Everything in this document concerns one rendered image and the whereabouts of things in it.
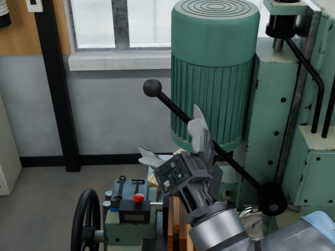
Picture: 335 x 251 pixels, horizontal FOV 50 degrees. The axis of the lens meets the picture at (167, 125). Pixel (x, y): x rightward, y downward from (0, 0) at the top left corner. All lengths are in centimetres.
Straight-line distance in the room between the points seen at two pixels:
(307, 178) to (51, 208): 192
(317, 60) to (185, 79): 25
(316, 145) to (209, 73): 24
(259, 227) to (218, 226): 32
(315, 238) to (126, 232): 58
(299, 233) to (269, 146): 31
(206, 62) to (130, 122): 180
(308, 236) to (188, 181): 20
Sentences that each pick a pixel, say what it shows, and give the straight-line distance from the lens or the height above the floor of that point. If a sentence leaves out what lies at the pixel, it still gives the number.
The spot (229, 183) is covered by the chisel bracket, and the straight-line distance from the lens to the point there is 95.
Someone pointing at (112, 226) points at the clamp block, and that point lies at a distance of 101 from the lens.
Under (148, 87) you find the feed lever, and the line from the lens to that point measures 65.
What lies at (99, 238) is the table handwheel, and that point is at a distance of 116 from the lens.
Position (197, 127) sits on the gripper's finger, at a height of 134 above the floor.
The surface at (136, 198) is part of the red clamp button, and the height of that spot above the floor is 102.
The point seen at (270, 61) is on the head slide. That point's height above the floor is 142.
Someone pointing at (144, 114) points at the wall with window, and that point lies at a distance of 243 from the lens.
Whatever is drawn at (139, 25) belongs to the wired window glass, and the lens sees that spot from 225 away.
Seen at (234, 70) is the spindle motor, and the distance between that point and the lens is 73.
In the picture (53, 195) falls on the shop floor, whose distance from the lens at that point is 253.
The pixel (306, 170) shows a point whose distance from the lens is 75.
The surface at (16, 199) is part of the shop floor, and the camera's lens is 259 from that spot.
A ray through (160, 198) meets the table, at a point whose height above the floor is 90.
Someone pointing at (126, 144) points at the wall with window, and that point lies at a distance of 258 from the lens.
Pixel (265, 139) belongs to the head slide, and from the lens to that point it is 83.
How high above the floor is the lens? 171
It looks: 34 degrees down
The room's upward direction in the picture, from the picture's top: straight up
